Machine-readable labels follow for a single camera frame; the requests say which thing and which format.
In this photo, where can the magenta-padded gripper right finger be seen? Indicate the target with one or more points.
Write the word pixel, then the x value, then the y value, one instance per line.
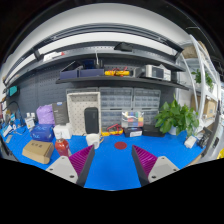
pixel 160 166

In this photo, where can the white power adapter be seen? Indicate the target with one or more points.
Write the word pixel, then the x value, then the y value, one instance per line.
pixel 190 142

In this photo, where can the green potted plant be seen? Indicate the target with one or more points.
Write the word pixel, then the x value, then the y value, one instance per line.
pixel 175 117

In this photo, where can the navy blue flat box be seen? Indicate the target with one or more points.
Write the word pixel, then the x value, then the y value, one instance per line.
pixel 91 72

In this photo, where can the flat round red coaster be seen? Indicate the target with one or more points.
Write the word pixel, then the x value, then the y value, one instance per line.
pixel 120 145

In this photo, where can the brown cardboard box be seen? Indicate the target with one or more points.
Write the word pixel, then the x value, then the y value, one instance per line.
pixel 37 150

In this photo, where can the dark grey workbench shelf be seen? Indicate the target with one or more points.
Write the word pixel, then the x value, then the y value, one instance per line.
pixel 116 80

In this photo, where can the white shelf unit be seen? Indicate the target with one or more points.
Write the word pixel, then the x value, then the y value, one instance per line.
pixel 201 80

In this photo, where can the small white printed box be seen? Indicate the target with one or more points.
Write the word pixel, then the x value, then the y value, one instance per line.
pixel 30 123

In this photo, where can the white bench instrument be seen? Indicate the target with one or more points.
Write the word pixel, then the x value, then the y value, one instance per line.
pixel 157 72

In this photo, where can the dark grey overhead shelf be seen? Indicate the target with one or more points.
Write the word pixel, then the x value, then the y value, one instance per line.
pixel 100 50

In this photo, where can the clear box coloured parts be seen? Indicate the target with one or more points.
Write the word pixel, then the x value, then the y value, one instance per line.
pixel 132 119

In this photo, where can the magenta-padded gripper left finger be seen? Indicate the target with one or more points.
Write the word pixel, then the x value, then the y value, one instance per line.
pixel 63 168

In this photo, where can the dark grey flat box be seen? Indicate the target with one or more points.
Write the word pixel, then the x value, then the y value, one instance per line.
pixel 60 112

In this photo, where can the black zip case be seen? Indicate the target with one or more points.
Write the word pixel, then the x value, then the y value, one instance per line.
pixel 152 130

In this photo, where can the cream dotted pegboard tray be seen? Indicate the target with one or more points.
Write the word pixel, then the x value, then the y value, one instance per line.
pixel 76 111

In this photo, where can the black box white label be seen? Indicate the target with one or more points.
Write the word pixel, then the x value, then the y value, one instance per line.
pixel 132 132

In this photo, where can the purple bag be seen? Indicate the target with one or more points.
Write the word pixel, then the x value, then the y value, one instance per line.
pixel 45 115

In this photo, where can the black desk device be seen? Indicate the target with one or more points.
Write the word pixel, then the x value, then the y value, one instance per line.
pixel 204 137

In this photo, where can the blue printed box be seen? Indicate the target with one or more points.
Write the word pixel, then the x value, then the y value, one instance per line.
pixel 42 132

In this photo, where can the grey small-parts drawer cabinet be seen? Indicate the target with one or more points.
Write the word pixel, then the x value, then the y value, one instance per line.
pixel 116 98
pixel 81 89
pixel 111 119
pixel 150 116
pixel 146 99

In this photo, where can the black lamp head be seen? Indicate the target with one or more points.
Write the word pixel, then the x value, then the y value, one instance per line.
pixel 122 47

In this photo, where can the teal wall holder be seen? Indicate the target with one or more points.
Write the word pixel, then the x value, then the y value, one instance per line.
pixel 13 91

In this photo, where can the black rounded speaker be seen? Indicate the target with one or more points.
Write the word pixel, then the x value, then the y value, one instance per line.
pixel 91 120

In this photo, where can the yellow multimeter red leads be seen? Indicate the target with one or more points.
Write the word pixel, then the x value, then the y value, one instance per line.
pixel 111 131
pixel 116 72

